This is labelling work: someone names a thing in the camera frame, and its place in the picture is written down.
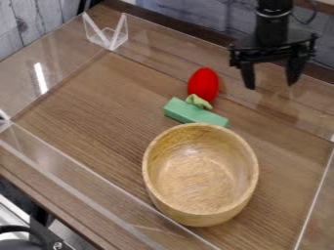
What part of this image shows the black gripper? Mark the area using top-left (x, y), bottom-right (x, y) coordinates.
top-left (229, 29), bottom-right (318, 90)

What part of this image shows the red plush strawberry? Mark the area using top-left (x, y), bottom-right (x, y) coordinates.
top-left (186, 67), bottom-right (219, 109)

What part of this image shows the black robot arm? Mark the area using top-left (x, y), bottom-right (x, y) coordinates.
top-left (229, 0), bottom-right (318, 90)

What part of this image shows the green rectangular block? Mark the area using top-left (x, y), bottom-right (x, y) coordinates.
top-left (163, 98), bottom-right (230, 127)

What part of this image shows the wooden bowl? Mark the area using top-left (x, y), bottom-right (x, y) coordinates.
top-left (142, 123), bottom-right (260, 227)

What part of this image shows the clear acrylic tray wall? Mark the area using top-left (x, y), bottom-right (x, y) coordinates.
top-left (0, 18), bottom-right (334, 250)

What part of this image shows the black metal bracket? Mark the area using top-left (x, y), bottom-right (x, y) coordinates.
top-left (28, 217), bottom-right (75, 250)

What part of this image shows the black cable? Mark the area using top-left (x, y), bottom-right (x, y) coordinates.
top-left (0, 225), bottom-right (40, 250)

